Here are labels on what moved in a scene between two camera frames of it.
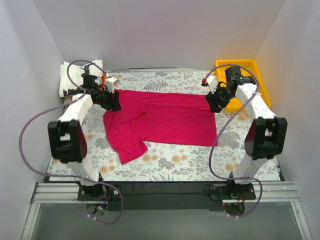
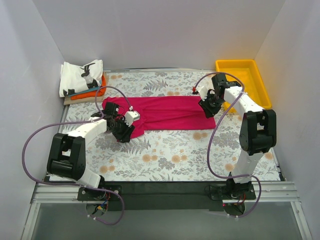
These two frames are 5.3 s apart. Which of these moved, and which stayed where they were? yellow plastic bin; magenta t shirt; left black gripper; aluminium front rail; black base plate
Moved: magenta t shirt; left black gripper
Stayed: aluminium front rail; black base plate; yellow plastic bin
